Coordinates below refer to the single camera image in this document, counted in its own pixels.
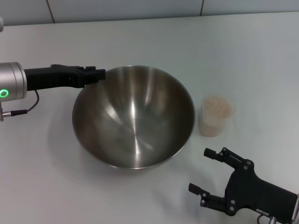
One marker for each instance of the white rice grains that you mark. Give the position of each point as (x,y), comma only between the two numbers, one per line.
(217,108)

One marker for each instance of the clear plastic cup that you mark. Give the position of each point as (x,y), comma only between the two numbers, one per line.
(211,129)

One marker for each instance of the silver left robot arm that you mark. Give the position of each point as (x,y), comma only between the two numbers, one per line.
(12,79)

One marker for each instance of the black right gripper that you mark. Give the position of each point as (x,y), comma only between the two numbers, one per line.
(252,191)

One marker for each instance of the stainless steel mixing bowl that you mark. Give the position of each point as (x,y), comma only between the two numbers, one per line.
(135,121)

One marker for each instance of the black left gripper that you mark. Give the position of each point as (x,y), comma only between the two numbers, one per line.
(51,77)

